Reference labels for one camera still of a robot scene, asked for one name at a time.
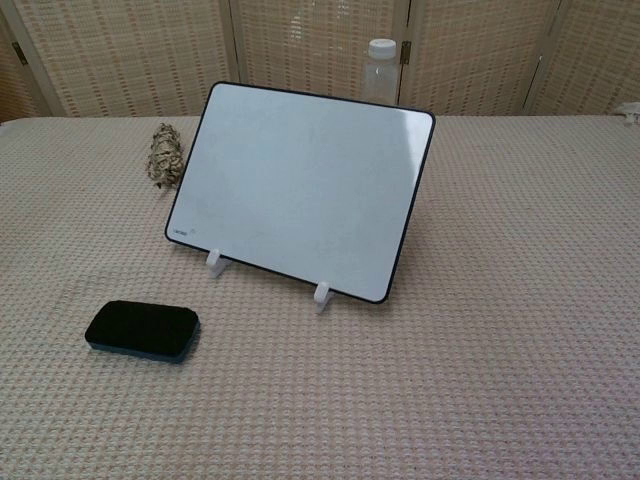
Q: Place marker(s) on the dried sage bundle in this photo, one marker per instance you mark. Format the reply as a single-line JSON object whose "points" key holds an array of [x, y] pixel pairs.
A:
{"points": [[165, 156]]}

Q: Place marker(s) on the white board with black frame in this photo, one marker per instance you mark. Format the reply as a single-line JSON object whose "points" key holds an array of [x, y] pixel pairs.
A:
{"points": [[300, 190]]}

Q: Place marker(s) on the black whiteboard eraser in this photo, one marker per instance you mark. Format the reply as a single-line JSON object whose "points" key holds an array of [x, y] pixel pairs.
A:
{"points": [[142, 325]]}

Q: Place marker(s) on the white plastic board stand foot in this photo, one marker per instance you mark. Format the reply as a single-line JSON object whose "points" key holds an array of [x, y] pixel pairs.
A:
{"points": [[217, 261], [322, 297]]}

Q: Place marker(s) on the woven folding screen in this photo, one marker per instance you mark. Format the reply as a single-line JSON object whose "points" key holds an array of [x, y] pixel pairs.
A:
{"points": [[125, 55]]}

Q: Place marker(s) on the white crumpled object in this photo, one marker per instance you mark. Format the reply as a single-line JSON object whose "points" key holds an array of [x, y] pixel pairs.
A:
{"points": [[631, 112]]}

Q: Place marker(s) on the clear plastic bottle white cap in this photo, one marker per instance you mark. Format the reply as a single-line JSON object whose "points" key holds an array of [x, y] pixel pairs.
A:
{"points": [[381, 72]]}

